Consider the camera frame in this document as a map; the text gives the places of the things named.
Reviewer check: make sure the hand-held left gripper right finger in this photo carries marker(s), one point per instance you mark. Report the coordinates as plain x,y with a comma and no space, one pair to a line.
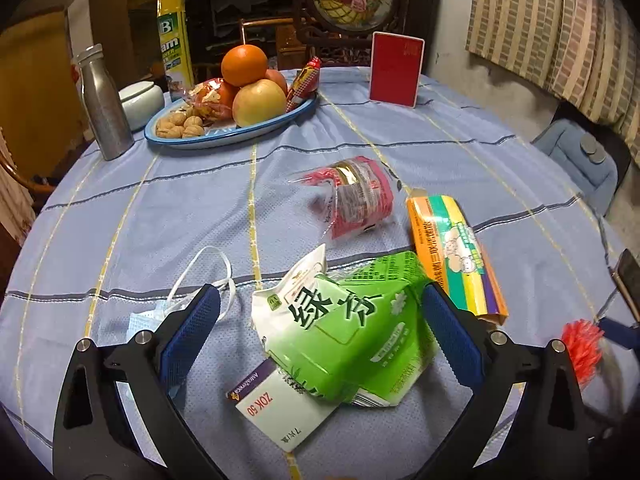
450,335

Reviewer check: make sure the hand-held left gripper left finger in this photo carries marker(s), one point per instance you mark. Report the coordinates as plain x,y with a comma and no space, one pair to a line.
192,330

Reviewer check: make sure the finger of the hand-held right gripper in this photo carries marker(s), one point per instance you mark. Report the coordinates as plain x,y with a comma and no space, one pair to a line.
622,332

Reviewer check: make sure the red pompom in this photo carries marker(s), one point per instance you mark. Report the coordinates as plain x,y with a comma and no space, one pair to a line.
582,352

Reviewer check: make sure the white face mask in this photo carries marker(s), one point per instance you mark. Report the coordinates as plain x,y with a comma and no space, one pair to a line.
145,320

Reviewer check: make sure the orange green striped box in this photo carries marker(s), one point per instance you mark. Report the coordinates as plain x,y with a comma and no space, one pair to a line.
450,255

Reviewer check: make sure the green drink carton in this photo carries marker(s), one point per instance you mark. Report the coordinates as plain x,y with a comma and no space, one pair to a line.
355,330

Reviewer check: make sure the white purple medicine box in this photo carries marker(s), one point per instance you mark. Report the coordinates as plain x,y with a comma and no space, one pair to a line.
275,402

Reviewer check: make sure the red clear plastic packet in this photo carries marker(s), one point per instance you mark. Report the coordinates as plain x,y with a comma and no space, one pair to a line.
355,192

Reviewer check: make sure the smartphone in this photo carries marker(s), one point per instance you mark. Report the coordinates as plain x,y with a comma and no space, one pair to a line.
627,280

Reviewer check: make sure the blue striped tablecloth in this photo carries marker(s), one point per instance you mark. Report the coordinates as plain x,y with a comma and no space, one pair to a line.
175,210

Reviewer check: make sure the blue cushioned office chair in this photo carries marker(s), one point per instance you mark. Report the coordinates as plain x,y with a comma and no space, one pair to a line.
580,155

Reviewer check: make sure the blue oval plate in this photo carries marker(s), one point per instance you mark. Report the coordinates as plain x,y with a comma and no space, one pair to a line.
225,135

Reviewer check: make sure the pile of walnuts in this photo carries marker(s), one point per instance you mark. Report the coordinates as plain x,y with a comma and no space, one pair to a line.
180,127

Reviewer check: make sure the curved wooden armchair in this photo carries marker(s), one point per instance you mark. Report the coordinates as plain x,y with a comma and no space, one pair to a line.
40,185

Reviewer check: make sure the white lidded jar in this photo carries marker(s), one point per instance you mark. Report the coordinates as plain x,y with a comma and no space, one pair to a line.
142,102

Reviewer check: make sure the clear bag of snacks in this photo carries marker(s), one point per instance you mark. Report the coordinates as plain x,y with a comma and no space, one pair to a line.
210,97

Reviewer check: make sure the yellow red apple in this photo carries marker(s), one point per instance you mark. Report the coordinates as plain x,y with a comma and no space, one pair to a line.
260,102

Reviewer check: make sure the steel water bottle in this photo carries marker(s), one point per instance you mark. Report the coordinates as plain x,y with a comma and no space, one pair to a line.
102,105

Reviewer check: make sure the small red apple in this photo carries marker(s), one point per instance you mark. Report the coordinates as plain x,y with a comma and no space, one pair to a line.
277,80

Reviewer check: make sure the orange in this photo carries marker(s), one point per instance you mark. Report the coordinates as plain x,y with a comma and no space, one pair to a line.
245,65

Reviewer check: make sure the red standing box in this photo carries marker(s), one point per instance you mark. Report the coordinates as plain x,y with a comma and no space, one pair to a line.
397,70

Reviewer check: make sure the red snack packet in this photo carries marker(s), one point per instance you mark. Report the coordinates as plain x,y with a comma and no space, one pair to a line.
305,82

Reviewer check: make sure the yellow spray can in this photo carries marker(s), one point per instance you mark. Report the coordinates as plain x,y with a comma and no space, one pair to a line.
175,45

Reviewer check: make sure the wooden dining chair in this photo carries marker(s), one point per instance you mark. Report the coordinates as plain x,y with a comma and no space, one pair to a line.
290,45

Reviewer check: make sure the wooden wardrobe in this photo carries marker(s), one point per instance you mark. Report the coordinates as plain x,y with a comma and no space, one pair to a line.
30,70

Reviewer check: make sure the checked beige curtain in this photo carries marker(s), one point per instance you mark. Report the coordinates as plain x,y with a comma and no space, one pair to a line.
555,25

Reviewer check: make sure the tall wooden cabinet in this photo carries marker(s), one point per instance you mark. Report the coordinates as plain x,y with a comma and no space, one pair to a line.
107,0

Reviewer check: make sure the round embroidered table screen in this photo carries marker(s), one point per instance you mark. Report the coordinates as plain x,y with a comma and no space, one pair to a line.
350,0

